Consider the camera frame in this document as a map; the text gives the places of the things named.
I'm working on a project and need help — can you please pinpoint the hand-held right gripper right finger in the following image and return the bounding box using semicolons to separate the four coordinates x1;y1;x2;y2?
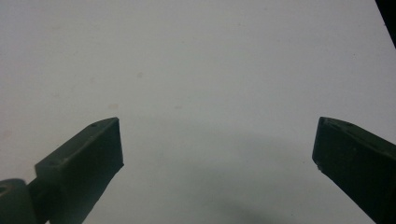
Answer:
311;116;396;224

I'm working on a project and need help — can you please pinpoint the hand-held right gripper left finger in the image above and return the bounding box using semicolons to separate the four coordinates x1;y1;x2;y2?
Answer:
27;117;125;224

